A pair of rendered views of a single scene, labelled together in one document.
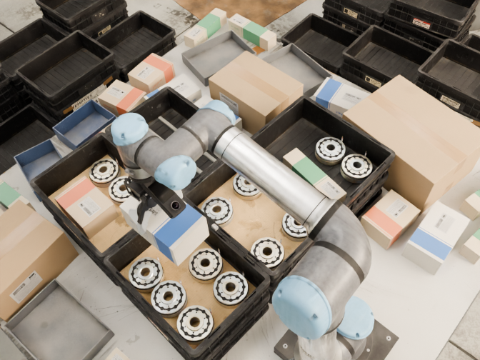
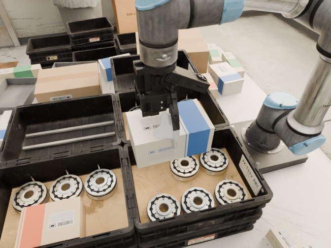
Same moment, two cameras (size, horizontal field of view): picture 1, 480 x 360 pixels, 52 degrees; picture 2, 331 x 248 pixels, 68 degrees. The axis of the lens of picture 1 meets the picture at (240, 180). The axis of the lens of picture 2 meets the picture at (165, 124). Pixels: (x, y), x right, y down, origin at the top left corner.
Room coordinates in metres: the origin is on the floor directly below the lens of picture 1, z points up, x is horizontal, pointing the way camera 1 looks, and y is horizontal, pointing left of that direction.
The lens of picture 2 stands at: (0.47, 0.61, 1.56)
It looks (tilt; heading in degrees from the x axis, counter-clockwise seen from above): 44 degrees down; 299
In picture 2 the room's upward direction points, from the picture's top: straight up
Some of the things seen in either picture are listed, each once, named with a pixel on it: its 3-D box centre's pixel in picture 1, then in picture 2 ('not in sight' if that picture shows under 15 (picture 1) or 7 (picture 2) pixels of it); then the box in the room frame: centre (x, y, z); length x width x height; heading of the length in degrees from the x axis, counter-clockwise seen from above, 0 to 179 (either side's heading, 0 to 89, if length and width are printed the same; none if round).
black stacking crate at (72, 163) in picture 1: (106, 199); (63, 205); (0.91, 0.44, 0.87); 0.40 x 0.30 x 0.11; 42
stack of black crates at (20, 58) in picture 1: (38, 69); not in sight; (2.20, 1.10, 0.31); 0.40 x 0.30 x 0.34; 135
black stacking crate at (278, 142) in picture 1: (318, 158); (154, 78); (1.01, -0.27, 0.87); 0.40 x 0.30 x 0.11; 42
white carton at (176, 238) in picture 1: (164, 221); (168, 132); (0.68, 0.21, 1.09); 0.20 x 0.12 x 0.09; 45
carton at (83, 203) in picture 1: (86, 206); (53, 227); (0.88, 0.50, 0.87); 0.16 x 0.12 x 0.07; 42
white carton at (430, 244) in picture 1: (435, 237); (224, 78); (0.75, -0.63, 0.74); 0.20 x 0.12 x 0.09; 137
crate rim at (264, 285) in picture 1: (186, 271); (191, 170); (0.61, 0.17, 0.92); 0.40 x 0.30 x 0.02; 42
